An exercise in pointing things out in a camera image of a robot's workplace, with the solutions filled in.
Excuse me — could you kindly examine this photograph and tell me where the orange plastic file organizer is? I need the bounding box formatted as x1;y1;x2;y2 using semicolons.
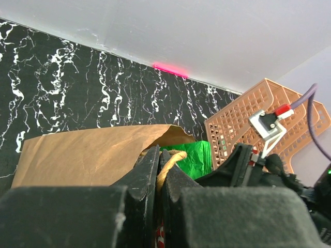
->
205;79;330;173

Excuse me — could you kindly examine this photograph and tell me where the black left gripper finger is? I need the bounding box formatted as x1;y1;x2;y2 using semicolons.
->
1;146;160;247

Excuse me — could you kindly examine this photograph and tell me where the brown paper bag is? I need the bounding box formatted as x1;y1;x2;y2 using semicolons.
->
11;124;194;188

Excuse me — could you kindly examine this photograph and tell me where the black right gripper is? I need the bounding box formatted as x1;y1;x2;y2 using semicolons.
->
159;143;331;248

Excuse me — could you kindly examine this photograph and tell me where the green cassava chips bag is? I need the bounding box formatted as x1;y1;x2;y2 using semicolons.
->
155;141;213;248

